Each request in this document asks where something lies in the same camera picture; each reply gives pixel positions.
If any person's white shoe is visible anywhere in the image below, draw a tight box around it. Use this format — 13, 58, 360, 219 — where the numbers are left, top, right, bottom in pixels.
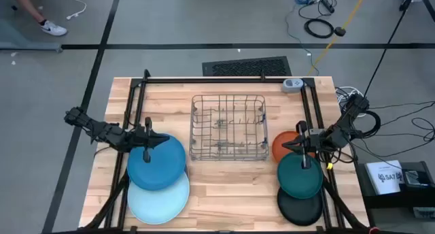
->
39, 20, 68, 37

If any grey wire dish rack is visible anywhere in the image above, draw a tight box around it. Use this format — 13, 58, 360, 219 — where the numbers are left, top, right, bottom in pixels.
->
189, 94, 270, 162

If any grey white control box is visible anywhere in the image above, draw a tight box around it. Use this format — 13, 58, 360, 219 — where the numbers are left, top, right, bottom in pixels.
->
281, 78, 305, 94

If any thick black cable loop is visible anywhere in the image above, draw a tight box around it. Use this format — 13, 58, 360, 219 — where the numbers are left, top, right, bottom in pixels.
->
353, 110, 382, 140

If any thin black floor cable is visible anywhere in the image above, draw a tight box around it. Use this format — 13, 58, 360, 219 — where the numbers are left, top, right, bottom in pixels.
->
368, 101, 435, 111

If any white printed booklet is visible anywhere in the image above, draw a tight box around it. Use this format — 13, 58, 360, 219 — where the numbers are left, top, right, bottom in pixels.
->
365, 160, 405, 196

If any small black plate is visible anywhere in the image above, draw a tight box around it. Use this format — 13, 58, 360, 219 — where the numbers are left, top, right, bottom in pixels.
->
277, 186, 324, 227

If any white cable coil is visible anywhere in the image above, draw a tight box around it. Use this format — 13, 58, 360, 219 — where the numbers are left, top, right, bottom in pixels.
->
334, 86, 366, 118

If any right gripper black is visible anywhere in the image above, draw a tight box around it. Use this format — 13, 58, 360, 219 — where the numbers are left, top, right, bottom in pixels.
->
281, 120, 324, 169

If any large dark blue plate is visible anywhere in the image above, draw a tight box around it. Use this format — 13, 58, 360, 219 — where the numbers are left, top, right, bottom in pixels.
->
126, 133, 187, 191

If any long taut black cable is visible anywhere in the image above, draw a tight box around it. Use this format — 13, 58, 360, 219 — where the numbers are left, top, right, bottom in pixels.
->
363, 0, 421, 97

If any black power strip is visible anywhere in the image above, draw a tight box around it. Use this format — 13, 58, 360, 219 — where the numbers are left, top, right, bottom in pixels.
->
319, 0, 336, 14

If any black side cart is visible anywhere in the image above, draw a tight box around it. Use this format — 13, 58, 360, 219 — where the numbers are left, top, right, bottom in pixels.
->
355, 161, 435, 224

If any person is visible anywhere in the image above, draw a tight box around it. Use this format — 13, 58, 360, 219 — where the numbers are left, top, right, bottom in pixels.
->
9, 0, 48, 27

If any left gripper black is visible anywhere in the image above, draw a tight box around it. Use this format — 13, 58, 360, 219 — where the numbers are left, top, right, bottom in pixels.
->
128, 116, 170, 163

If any grey metal base bar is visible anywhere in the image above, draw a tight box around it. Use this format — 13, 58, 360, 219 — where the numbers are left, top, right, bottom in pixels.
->
0, 41, 64, 54

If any large light blue plate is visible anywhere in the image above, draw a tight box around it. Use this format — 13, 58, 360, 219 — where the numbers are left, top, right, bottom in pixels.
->
127, 169, 190, 225

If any black handheld device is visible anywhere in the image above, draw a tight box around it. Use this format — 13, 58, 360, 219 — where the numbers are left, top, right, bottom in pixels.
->
401, 169, 431, 188

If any white floor cable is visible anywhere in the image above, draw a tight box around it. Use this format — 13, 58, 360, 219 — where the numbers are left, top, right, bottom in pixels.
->
63, 0, 88, 20

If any coiled black cable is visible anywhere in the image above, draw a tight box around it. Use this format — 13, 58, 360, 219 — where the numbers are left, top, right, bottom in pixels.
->
303, 18, 336, 39

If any small teal plate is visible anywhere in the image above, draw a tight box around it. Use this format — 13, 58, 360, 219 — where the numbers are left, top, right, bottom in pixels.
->
277, 152, 324, 200

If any yellow cord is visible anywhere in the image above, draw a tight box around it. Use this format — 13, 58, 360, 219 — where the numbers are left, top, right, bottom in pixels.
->
307, 0, 371, 76

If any small orange plate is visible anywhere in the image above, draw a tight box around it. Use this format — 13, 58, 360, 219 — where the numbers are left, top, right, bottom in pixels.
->
271, 131, 315, 163

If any black floor vent grille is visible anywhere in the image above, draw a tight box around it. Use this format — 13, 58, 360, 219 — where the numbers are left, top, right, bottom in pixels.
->
201, 56, 292, 77

